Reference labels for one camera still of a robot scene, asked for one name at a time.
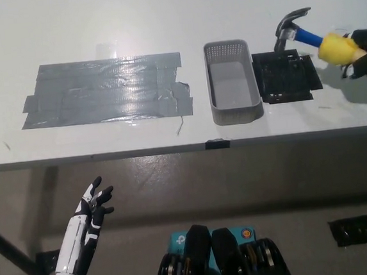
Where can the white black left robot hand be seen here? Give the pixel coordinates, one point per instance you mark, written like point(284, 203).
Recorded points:
point(80, 240)

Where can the grey perforated plastic basket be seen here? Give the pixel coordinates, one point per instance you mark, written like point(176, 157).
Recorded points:
point(232, 88)

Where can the grey duct tape patch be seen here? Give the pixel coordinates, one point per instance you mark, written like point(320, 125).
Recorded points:
point(109, 92)

